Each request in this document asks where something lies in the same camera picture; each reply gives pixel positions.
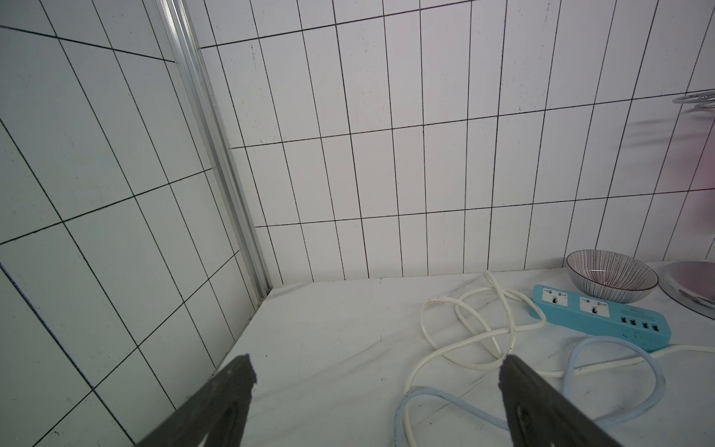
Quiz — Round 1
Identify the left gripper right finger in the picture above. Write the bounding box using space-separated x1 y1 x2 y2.
499 355 618 447

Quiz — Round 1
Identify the grey power strip cord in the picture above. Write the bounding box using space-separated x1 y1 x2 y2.
393 335 667 447

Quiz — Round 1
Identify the cream cord of teal strip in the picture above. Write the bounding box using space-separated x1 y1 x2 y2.
403 270 547 447

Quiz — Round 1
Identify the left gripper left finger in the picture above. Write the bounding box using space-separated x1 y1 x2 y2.
139 354 257 446

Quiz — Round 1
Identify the purple striped glass bowl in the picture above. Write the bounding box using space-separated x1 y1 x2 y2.
565 250 659 304

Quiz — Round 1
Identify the white power strip cord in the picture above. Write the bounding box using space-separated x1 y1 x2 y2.
535 343 715 378

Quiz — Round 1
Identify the chrome glass holder stand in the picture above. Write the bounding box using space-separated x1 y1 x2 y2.
657 88 715 321

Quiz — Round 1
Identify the teal power strip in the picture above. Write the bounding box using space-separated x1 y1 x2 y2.
532 285 671 352

